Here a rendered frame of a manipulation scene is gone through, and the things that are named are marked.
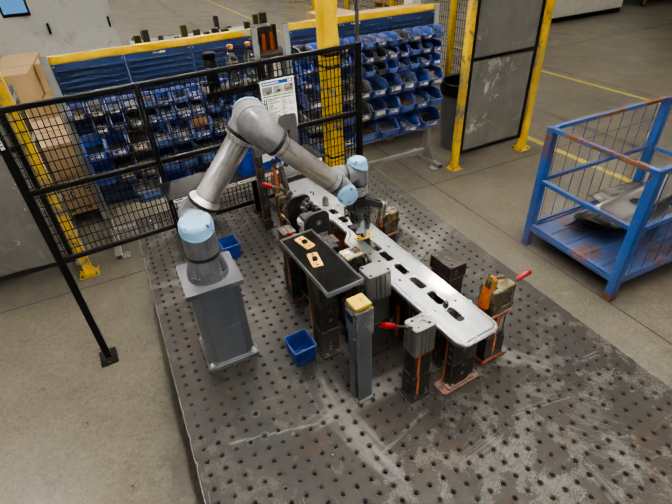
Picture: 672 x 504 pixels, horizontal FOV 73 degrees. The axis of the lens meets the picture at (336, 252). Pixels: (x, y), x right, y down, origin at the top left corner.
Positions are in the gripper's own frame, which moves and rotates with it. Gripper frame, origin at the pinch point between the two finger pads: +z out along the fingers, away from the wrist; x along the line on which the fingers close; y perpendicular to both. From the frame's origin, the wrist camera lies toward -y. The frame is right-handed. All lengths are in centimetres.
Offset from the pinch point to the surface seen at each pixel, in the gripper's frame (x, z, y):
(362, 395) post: 52, 29, 35
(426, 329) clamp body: 62, -4, 17
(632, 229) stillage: 28, 48, -170
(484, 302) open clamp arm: 60, 1, -12
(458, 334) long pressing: 66, 2, 6
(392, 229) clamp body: -3.5, 7.1, -18.0
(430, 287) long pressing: 42.3, 2.2, -2.0
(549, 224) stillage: -38, 88, -192
